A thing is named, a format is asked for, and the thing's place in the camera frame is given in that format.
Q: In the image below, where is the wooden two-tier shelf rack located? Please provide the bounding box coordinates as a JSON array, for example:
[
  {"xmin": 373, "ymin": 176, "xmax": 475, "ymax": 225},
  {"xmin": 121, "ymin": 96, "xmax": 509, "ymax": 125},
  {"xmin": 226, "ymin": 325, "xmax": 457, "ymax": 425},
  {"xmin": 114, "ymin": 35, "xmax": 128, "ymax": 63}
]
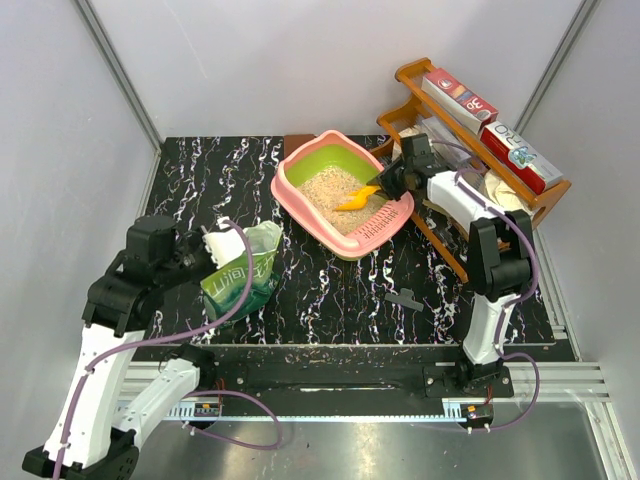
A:
[{"xmin": 369, "ymin": 57, "xmax": 573, "ymax": 284}]

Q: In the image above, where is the red white box lower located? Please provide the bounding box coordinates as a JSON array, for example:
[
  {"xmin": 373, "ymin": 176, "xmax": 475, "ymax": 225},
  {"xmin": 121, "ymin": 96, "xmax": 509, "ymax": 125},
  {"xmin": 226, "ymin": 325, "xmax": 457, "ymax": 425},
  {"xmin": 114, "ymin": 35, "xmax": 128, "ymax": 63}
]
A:
[{"xmin": 480, "ymin": 121, "xmax": 564, "ymax": 194}]

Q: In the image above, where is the beige paper bag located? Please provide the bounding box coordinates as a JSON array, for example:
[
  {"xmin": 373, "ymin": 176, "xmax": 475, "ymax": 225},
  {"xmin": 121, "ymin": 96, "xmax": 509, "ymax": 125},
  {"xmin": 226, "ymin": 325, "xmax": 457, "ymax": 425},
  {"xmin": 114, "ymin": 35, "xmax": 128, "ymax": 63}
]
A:
[{"xmin": 480, "ymin": 170, "xmax": 529, "ymax": 211}]

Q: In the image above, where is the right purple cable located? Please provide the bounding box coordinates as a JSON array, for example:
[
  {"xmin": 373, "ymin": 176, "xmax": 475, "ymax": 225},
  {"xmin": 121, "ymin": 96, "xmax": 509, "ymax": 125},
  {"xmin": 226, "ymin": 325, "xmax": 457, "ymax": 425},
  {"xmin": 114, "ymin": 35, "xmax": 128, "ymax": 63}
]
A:
[{"xmin": 429, "ymin": 140, "xmax": 541, "ymax": 434}]

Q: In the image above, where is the purple cable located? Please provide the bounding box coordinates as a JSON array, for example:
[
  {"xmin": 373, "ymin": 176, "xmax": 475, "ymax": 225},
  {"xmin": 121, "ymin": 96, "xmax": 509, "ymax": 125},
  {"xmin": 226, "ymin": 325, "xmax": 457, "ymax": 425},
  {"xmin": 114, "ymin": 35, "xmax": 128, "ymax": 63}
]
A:
[
  {"xmin": 429, "ymin": 140, "xmax": 541, "ymax": 434},
  {"xmin": 51, "ymin": 217, "xmax": 285, "ymax": 480}
]

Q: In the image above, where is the brown rectangular block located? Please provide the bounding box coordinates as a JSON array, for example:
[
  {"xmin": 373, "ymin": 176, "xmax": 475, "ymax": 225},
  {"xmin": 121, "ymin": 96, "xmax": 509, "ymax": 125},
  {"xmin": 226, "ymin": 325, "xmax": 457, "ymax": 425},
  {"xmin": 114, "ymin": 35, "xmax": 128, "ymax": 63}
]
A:
[{"xmin": 284, "ymin": 134, "xmax": 316, "ymax": 144}]

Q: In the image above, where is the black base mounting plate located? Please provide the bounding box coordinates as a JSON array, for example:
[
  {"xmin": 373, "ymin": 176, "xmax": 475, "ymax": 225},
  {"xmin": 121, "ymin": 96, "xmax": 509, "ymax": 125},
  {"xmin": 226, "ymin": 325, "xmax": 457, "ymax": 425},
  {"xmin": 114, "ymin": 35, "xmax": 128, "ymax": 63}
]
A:
[{"xmin": 204, "ymin": 345, "xmax": 514, "ymax": 399}]

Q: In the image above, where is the black bag clip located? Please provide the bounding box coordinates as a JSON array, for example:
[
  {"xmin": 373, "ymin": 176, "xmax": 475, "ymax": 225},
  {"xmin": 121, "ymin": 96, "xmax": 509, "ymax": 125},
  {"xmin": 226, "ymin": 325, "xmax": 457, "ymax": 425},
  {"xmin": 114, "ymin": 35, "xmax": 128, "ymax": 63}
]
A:
[{"xmin": 385, "ymin": 288, "xmax": 424, "ymax": 312}]

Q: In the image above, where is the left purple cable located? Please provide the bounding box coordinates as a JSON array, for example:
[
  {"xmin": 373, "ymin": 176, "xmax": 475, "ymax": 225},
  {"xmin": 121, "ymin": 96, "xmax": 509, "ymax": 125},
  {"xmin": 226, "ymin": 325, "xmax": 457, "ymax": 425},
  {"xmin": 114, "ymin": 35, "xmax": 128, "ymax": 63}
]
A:
[{"xmin": 51, "ymin": 217, "xmax": 285, "ymax": 480}]

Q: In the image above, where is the green cat litter bag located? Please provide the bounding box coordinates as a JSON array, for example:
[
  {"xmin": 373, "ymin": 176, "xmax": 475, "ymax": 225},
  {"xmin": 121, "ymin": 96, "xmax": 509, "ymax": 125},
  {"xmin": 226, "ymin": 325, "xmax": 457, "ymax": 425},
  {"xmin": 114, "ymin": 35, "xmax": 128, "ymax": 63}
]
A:
[{"xmin": 200, "ymin": 221, "xmax": 282, "ymax": 324}]

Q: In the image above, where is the red white box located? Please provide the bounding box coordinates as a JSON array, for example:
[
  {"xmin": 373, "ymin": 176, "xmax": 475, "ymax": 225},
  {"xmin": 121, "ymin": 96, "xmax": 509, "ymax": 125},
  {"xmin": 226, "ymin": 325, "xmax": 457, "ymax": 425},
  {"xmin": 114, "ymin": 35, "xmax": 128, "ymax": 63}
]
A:
[
  {"xmin": 421, "ymin": 68, "xmax": 498, "ymax": 134},
  {"xmin": 480, "ymin": 121, "xmax": 564, "ymax": 194}
]

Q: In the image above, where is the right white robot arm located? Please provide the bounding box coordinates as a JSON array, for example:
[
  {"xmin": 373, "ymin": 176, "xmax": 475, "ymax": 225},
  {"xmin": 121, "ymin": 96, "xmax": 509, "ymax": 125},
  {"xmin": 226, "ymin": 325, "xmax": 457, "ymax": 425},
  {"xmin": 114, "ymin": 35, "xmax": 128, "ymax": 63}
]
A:
[{"xmin": 367, "ymin": 134, "xmax": 539, "ymax": 396}]

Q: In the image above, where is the yellow plastic litter scoop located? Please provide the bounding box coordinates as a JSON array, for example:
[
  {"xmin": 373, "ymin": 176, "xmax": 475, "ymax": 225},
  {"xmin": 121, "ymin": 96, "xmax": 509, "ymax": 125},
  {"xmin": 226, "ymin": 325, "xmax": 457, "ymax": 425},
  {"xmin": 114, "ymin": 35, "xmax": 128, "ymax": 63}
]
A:
[{"xmin": 335, "ymin": 185, "xmax": 381, "ymax": 211}]

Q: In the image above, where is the clear plastic box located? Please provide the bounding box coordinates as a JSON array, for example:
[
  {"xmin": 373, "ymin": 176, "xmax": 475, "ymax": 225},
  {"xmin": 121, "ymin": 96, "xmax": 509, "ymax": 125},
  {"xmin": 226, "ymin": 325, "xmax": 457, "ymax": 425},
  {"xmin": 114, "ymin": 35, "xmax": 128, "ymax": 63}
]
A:
[{"xmin": 418, "ymin": 116, "xmax": 471, "ymax": 170}]

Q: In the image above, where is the pink green litter box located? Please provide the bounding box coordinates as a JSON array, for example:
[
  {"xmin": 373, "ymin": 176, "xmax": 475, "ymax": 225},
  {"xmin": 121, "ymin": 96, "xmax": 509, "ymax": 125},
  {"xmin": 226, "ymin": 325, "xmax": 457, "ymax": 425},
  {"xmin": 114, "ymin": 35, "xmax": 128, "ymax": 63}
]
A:
[{"xmin": 271, "ymin": 130, "xmax": 414, "ymax": 260}]

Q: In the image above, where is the red white box upper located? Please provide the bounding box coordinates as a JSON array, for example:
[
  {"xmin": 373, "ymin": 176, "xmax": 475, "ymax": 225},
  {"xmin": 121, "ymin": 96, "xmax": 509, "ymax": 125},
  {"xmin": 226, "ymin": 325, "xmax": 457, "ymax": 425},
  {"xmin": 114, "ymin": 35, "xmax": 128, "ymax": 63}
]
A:
[{"xmin": 421, "ymin": 68, "xmax": 498, "ymax": 134}]

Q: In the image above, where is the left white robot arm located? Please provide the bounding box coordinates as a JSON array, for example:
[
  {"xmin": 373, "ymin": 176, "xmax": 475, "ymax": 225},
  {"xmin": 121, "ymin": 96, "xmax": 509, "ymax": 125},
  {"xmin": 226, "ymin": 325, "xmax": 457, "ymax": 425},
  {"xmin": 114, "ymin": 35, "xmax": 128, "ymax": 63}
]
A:
[{"xmin": 22, "ymin": 215, "xmax": 217, "ymax": 479}]

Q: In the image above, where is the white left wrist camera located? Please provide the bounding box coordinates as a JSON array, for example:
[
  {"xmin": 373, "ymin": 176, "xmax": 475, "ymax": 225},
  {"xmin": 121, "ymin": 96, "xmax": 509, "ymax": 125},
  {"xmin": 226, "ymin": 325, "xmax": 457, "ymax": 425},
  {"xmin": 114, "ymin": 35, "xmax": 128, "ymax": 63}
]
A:
[{"xmin": 203, "ymin": 227, "xmax": 246, "ymax": 269}]

